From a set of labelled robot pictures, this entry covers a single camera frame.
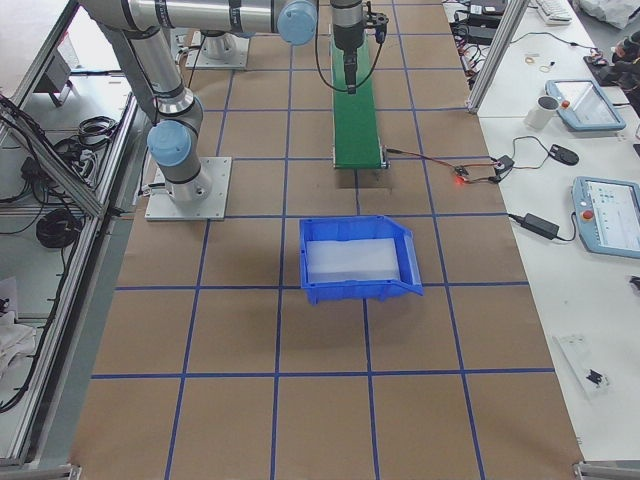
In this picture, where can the clear plastic parts bag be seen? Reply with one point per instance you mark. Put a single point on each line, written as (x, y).
(593, 381)

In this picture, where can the lower teach pendant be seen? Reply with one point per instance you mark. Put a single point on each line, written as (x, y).
(607, 215)

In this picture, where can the aluminium frame post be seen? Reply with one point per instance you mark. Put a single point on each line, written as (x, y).
(512, 17)

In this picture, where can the teach pendant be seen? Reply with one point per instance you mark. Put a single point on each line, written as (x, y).
(607, 215)
(584, 106)

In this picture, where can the white paper cup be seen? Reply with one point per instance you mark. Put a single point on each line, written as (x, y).
(542, 112)

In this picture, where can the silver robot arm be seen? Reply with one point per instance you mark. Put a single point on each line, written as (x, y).
(136, 31)

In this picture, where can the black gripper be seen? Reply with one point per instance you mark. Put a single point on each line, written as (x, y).
(348, 31)

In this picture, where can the black power adapter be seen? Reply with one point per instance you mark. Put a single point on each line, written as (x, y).
(540, 226)

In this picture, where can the black computer mouse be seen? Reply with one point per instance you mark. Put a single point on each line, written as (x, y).
(563, 155)

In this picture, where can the upper teach pendant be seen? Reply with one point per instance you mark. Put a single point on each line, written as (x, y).
(584, 106)

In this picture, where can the green conveyor belt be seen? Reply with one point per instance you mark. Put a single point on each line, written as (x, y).
(357, 144)

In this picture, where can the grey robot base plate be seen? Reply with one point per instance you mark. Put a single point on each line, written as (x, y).
(203, 198)

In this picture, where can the white keyboard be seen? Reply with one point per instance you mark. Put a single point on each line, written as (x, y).
(552, 12)

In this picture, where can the red lit sensor board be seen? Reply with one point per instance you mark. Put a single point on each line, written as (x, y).
(461, 175)

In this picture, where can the blue plastic bin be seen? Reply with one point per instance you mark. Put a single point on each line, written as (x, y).
(356, 228)

